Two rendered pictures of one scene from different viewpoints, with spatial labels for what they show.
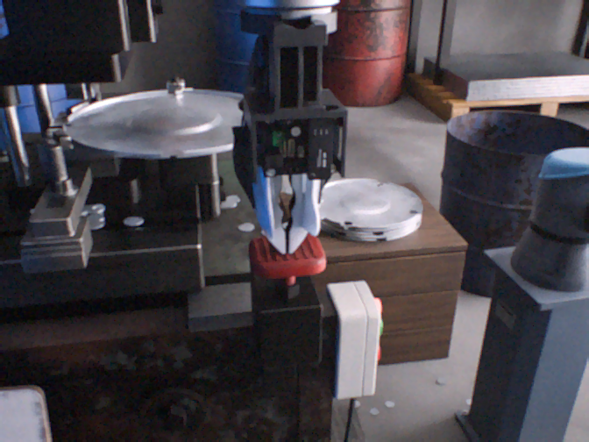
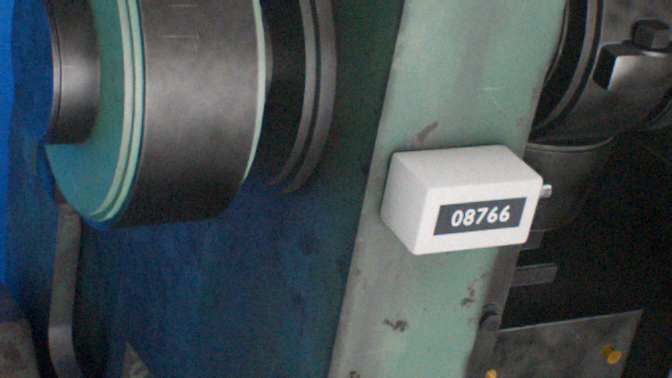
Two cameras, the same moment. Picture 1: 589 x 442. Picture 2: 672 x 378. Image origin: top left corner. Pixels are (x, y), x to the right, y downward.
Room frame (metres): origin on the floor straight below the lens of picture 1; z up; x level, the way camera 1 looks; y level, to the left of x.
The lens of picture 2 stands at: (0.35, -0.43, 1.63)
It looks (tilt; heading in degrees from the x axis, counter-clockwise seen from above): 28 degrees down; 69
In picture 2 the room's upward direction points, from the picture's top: 11 degrees clockwise
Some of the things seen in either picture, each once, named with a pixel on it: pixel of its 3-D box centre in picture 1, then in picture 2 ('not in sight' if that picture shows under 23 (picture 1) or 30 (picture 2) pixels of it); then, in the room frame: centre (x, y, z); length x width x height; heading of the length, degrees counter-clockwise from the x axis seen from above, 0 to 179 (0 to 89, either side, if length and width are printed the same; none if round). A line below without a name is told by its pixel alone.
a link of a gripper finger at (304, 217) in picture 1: (307, 214); not in sight; (0.44, -0.01, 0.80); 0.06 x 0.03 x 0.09; 10
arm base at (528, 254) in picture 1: (559, 245); not in sight; (0.92, -0.49, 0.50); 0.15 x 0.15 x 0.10
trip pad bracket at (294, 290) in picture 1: (284, 348); not in sight; (0.49, 0.01, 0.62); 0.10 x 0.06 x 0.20; 10
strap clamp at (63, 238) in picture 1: (60, 192); not in sight; (0.59, 0.26, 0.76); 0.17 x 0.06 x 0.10; 10
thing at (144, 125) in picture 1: (174, 118); not in sight; (0.77, 0.16, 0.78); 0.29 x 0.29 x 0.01
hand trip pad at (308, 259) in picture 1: (286, 281); not in sight; (0.47, 0.00, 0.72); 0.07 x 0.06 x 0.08; 100
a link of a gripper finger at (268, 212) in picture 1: (272, 217); not in sight; (0.44, 0.02, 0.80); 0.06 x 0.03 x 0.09; 10
